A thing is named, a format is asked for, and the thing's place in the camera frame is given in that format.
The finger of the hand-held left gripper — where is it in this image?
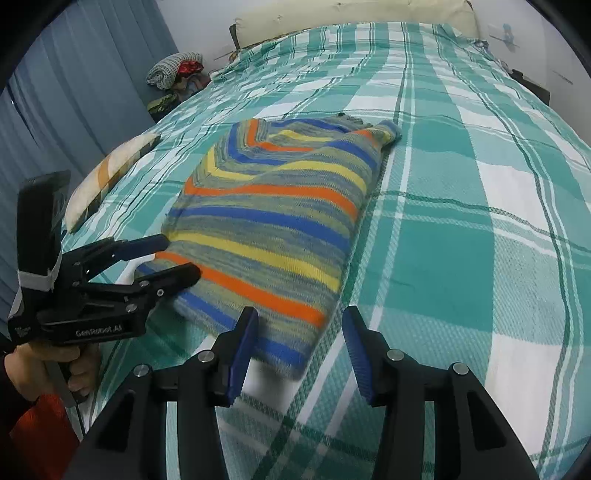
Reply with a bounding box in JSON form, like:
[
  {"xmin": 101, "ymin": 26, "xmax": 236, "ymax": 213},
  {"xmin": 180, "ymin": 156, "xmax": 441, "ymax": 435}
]
[
  {"xmin": 60, "ymin": 233, "xmax": 171, "ymax": 283},
  {"xmin": 78, "ymin": 262, "xmax": 202, "ymax": 319}
]

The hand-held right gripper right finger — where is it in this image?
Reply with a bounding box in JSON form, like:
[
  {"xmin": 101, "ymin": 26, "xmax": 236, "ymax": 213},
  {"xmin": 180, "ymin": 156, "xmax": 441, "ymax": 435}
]
[{"xmin": 342, "ymin": 305, "xmax": 541, "ymax": 480}]

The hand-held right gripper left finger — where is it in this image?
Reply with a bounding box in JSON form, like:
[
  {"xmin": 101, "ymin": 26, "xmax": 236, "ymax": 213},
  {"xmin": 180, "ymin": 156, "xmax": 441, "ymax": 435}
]
[{"xmin": 69, "ymin": 305, "xmax": 260, "ymax": 480}]

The striped knit sweater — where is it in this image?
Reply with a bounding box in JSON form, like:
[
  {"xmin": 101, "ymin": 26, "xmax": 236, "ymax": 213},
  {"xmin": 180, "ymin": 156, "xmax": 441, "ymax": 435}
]
[{"xmin": 134, "ymin": 115, "xmax": 403, "ymax": 381}]

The person's left forearm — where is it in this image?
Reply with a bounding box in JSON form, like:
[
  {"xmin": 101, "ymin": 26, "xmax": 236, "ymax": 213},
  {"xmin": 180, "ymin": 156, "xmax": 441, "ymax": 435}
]
[{"xmin": 0, "ymin": 351, "xmax": 35, "ymax": 435}]

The pile of clothes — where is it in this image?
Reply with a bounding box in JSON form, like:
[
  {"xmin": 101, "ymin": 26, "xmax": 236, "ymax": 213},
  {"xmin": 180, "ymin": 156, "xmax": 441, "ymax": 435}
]
[{"xmin": 146, "ymin": 52, "xmax": 204, "ymax": 90}]

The person's left hand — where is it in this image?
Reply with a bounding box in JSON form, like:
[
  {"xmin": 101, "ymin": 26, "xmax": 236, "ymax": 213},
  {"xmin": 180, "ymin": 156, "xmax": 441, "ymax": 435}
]
[{"xmin": 4, "ymin": 344, "xmax": 102, "ymax": 402}]

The cream pillow with orange stripe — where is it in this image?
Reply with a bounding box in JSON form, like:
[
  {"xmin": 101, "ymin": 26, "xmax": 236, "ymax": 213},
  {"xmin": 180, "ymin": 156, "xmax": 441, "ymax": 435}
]
[{"xmin": 65, "ymin": 131, "xmax": 161, "ymax": 234}]

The person's orange clothing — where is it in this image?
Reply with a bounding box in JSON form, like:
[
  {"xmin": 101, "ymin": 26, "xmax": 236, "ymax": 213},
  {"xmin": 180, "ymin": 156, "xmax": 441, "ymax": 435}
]
[{"xmin": 9, "ymin": 392, "xmax": 83, "ymax": 480}]

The green plaid bed cover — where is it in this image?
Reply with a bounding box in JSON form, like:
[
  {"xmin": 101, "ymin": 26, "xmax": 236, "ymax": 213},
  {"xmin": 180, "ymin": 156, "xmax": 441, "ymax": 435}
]
[{"xmin": 60, "ymin": 21, "xmax": 591, "ymax": 480}]

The camouflage cloth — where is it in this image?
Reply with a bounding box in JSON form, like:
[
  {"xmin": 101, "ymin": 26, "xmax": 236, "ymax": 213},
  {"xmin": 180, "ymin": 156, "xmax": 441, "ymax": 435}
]
[{"xmin": 147, "ymin": 92, "xmax": 180, "ymax": 115}]

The blue curtain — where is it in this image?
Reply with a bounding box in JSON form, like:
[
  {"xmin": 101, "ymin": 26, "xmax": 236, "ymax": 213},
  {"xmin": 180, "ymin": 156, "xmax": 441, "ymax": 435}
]
[{"xmin": 0, "ymin": 0, "xmax": 181, "ymax": 324}]

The cream mattress edge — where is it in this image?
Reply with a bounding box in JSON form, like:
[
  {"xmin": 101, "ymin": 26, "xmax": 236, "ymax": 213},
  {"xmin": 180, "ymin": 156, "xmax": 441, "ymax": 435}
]
[{"xmin": 229, "ymin": 0, "xmax": 481, "ymax": 49}]

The dark bedside object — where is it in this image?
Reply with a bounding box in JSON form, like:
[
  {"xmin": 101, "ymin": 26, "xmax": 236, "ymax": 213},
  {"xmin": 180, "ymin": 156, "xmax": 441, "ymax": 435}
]
[{"xmin": 510, "ymin": 69, "xmax": 552, "ymax": 108}]

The blue wall sticker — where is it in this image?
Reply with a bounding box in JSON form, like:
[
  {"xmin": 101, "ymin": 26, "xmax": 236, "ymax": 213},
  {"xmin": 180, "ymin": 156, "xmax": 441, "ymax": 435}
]
[{"xmin": 489, "ymin": 23, "xmax": 520, "ymax": 52}]

